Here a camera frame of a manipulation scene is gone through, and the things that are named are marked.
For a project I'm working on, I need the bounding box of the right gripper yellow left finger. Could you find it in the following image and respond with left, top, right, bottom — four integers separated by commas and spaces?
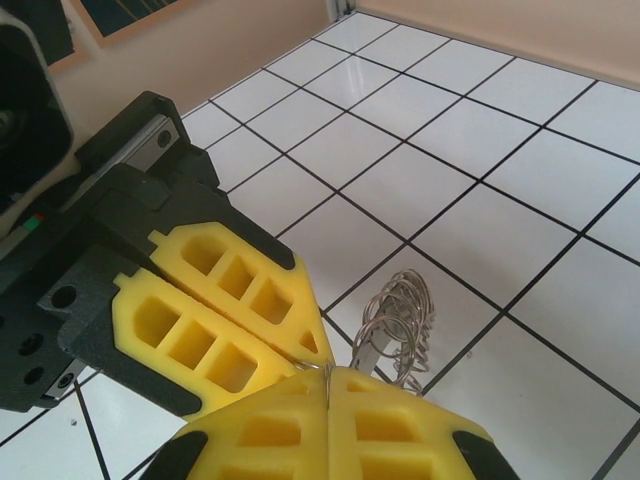
143, 370, 332, 480

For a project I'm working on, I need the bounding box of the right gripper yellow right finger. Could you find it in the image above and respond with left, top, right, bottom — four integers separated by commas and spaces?
327, 367, 517, 480

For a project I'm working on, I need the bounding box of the aluminium corner post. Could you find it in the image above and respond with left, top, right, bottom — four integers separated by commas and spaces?
327, 0, 360, 20

